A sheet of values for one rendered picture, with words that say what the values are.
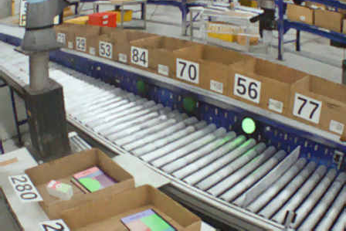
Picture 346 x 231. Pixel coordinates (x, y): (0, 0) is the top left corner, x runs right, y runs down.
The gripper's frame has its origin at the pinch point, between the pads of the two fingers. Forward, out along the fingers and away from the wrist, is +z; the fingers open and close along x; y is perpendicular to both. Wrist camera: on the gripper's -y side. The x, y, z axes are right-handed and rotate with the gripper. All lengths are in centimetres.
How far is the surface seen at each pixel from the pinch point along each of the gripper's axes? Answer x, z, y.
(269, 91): -10.4, 20.2, 10.4
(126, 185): -92, 36, 1
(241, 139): -20.6, 44.3, 1.7
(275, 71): 18.9, 19.0, -1.6
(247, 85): -10.2, 20.6, -3.5
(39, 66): -97, -1, -51
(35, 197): -127, 32, -10
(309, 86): 17.2, 20.9, 23.6
